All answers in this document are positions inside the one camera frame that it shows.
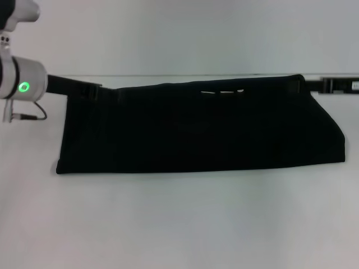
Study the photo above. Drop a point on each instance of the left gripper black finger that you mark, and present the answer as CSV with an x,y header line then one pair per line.
x,y
108,93

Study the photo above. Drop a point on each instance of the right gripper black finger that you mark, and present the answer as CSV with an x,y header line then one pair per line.
x,y
308,85

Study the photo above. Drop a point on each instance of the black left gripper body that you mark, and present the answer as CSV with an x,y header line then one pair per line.
x,y
70,85

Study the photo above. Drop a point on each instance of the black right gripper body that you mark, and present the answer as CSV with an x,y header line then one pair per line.
x,y
339,85

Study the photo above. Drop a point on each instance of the black shirt with FREE print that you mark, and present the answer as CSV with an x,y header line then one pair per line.
x,y
196,129

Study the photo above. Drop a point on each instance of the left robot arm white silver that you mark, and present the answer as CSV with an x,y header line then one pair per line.
x,y
19,79

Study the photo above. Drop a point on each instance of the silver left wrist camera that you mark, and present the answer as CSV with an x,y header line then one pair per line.
x,y
16,14

